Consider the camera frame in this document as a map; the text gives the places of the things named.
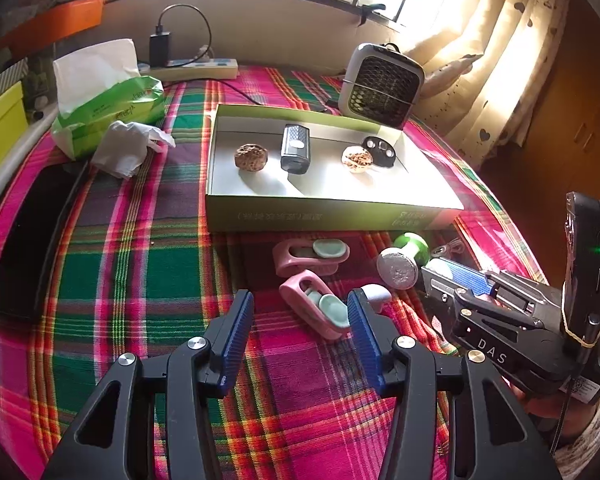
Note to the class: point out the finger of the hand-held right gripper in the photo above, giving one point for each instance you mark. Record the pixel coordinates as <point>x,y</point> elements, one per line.
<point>470,275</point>
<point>442,287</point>

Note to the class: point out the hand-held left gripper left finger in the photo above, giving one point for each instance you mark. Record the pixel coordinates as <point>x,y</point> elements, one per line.
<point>235,330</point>

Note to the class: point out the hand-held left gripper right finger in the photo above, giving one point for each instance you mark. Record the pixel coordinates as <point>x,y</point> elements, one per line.
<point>365,335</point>

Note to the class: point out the white mushroom-shaped gadget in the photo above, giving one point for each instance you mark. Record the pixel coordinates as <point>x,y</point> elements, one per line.
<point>380,295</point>

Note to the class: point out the green and white spool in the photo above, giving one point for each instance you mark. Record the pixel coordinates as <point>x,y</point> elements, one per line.
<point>400,265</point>

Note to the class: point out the pink clip with teal pad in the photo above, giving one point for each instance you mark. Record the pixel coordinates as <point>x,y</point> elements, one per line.
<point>305,255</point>
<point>310,300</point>

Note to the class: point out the green and white cardboard box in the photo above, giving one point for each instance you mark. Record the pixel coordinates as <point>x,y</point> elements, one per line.
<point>330,210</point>

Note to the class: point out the black round key fob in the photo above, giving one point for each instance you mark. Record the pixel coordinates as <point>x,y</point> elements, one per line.
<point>380,150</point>

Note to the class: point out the black bike light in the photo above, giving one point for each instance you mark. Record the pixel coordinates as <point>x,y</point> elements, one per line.
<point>295,150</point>

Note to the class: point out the person's right forearm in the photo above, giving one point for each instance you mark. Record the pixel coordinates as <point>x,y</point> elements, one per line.
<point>590,430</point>

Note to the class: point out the person's right hand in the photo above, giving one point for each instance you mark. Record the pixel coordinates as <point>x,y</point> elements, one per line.
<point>545,410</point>

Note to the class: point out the plaid blanket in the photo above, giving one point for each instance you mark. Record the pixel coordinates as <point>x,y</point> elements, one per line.
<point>130,240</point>

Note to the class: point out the small grey desk heater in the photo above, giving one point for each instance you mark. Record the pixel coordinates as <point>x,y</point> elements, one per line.
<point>380,85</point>

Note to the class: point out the crumpled white tissue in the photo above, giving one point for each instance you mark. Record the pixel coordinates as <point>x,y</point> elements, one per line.
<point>125,150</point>

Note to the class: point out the cream heart-print curtain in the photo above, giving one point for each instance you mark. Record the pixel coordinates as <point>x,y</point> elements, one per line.
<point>505,60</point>

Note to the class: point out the green tissue pack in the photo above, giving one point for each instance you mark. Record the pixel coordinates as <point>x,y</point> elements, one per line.
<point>105,105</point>

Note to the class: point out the white power strip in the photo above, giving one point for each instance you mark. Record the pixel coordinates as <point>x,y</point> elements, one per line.
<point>200,69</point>

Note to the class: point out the white side shelf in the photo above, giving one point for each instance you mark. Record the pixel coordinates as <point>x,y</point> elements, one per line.
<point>10,170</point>

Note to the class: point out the black window clip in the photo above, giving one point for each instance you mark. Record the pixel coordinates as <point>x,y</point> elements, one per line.
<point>367,12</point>

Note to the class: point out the black power adapter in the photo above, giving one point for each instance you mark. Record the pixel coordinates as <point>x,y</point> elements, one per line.
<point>160,50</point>

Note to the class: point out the yellow-green box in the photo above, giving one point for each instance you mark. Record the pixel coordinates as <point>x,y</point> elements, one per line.
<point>0,125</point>

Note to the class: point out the striped box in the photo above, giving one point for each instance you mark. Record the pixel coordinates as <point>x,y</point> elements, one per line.
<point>2,82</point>

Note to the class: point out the orange box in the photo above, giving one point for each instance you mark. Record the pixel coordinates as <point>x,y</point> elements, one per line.
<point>55,22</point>

